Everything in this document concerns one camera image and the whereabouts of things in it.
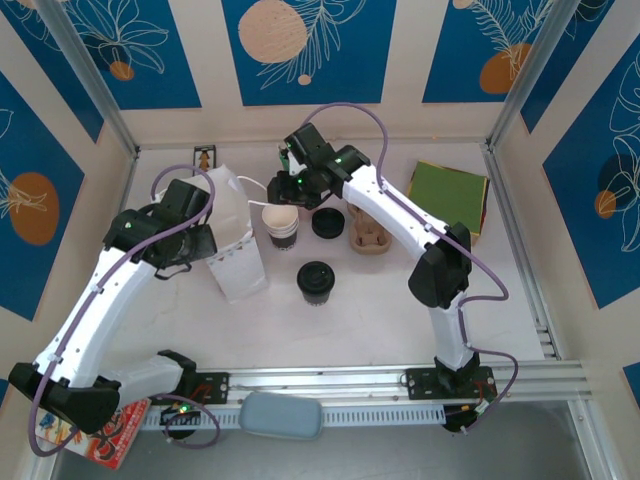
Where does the cartoon animal paper gift bag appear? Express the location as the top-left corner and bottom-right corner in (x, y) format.
(203, 163), (271, 307)

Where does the black cup lid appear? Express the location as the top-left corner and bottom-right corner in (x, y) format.
(310, 207), (347, 241)

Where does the brown cardboard cup carrier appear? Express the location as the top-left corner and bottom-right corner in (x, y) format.
(346, 201), (393, 255)

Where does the coffee cup with black lid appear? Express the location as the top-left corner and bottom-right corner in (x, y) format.
(295, 259), (337, 307)

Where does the stack of paper cups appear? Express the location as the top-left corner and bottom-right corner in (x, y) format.
(260, 204), (301, 252)

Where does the small black orange card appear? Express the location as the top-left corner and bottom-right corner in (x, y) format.
(191, 143), (218, 174)

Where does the stack of coloured paper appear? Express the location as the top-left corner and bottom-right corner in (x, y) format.
(406, 158), (491, 237)

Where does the blue-grey padded case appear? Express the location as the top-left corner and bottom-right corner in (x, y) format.
(238, 391), (325, 442)

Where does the colourful comic booklet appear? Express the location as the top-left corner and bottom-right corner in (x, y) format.
(33, 397), (153, 471)

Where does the aluminium side rail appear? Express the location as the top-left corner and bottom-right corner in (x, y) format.
(480, 142), (564, 361)
(69, 147), (142, 374)

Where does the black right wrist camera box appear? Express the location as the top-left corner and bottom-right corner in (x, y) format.
(283, 123), (337, 169)

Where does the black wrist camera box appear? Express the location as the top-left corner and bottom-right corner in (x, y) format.
(158, 178), (212, 229)
(283, 123), (337, 169)

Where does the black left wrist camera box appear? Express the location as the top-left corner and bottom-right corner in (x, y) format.
(158, 178), (212, 229)

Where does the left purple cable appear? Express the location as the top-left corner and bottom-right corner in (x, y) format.
(28, 163), (222, 459)

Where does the purple cable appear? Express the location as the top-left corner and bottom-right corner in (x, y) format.
(28, 163), (222, 459)
(302, 102), (520, 437)

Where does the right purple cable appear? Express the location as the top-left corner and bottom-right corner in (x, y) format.
(302, 102), (520, 437)

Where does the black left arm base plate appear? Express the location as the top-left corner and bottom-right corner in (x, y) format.
(169, 370), (232, 407)

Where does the aluminium frame post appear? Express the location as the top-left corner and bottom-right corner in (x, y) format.
(47, 0), (142, 159)
(485, 0), (576, 154)

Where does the aluminium front rail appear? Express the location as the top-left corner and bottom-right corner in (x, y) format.
(47, 357), (594, 406)

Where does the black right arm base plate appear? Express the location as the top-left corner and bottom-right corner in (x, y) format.
(402, 366), (499, 402)

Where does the white slotted cable duct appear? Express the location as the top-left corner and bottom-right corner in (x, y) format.
(139, 403), (447, 432)

